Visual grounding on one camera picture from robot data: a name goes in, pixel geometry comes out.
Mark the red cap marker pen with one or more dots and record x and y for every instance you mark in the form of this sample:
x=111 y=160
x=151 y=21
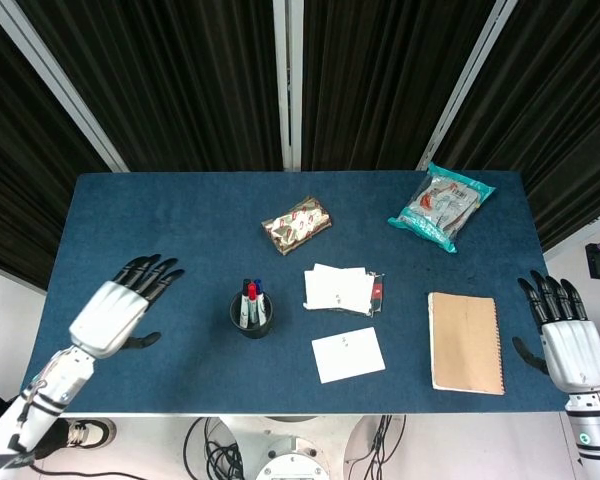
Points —
x=253 y=302

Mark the black mesh pen holder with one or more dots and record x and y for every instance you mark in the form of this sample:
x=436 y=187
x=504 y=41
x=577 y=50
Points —
x=250 y=330

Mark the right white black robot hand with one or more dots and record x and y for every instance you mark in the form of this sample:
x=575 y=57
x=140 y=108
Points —
x=575 y=350

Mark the brown spiral notebook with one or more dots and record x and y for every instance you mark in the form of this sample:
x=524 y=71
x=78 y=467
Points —
x=467 y=342

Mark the dark printed booklet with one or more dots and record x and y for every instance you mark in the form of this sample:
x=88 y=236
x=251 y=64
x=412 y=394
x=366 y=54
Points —
x=378 y=295

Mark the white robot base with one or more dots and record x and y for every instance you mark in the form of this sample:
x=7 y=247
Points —
x=292 y=450

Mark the white black sneaker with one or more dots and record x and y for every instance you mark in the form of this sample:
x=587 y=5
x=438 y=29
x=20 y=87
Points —
x=90 y=432

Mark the white frame post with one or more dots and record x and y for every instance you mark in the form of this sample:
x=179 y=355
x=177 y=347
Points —
x=287 y=85
x=60 y=85
x=467 y=85

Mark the teal snack bag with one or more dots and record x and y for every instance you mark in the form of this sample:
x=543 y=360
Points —
x=440 y=207

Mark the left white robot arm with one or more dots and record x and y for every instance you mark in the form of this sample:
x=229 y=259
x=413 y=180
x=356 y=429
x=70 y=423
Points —
x=40 y=395

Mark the blue capped marker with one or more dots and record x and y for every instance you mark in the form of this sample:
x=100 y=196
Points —
x=260 y=300

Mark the single white paper card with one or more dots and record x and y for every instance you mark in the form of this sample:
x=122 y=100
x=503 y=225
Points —
x=347 y=355

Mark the black capped marker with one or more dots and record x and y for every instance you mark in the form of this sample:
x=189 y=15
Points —
x=244 y=300

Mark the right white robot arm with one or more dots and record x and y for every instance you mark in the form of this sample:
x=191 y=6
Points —
x=594 y=430

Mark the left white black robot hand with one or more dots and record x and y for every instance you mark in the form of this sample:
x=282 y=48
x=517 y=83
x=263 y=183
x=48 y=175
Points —
x=111 y=315

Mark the gold red snack package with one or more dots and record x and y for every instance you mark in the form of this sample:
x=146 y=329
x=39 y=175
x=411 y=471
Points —
x=297 y=225

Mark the white paper sheets stack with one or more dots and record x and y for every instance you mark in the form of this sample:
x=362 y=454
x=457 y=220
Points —
x=335 y=290

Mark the black curtain panel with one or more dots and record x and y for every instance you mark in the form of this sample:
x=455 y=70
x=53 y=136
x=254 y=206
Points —
x=380 y=85
x=180 y=85
x=555 y=115
x=15 y=165

